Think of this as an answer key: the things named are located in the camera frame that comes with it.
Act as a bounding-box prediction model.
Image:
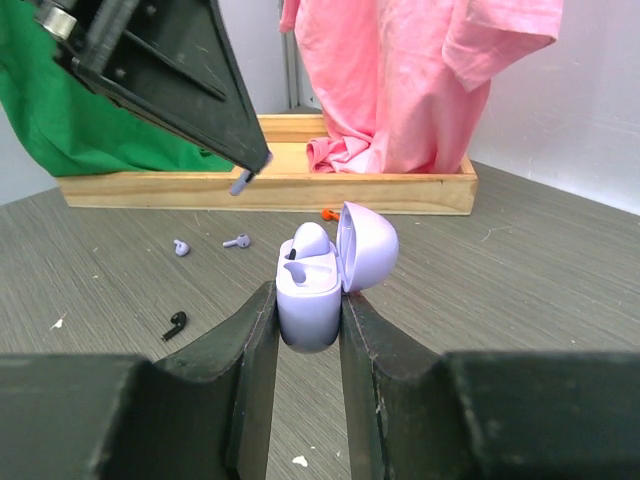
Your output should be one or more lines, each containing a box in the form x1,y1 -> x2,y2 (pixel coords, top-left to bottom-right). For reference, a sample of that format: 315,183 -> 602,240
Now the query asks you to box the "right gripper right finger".
339,294 -> 639,479

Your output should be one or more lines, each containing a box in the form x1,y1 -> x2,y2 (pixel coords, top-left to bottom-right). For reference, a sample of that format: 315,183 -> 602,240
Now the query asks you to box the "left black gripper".
32,0 -> 270,174

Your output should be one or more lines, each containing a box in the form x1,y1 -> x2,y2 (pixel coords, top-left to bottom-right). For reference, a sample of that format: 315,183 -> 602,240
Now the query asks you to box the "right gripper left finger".
1,282 -> 279,479

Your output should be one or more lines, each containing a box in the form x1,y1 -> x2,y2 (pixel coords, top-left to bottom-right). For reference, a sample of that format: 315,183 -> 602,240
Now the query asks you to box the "lilac earbud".
286,222 -> 331,260
222,234 -> 251,249
229,152 -> 273,196
173,239 -> 191,257

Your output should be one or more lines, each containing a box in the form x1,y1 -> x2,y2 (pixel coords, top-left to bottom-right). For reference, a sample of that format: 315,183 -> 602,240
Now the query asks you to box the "lilac earbud charging case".
276,202 -> 399,354

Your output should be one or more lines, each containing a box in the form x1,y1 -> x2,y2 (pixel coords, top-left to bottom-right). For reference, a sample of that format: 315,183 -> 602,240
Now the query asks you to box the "black earbud bottom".
162,311 -> 188,341

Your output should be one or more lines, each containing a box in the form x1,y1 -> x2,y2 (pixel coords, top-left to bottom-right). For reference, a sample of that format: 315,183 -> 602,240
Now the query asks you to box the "green tank top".
1,1 -> 233,177

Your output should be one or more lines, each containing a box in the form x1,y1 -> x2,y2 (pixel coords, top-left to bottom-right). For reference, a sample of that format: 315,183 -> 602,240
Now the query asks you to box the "wooden clothes rack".
57,114 -> 478,215

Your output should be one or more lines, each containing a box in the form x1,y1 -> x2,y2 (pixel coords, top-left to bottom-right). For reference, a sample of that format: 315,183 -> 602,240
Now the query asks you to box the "orange earbud right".
321,209 -> 341,221

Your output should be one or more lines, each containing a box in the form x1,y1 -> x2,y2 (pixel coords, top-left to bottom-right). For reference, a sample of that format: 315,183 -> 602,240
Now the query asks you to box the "pink t-shirt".
279,0 -> 563,174

